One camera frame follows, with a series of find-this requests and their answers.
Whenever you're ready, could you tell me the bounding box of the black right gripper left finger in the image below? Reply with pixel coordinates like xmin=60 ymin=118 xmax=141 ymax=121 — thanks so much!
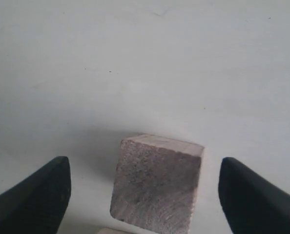
xmin=0 ymin=156 xmax=71 ymax=234

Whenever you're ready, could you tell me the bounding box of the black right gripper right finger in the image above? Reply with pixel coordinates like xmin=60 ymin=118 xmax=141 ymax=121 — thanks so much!
xmin=218 ymin=157 xmax=290 ymax=234

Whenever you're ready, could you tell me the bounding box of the second largest wooden cube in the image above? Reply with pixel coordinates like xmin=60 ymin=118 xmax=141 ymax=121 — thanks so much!
xmin=96 ymin=228 xmax=127 ymax=234

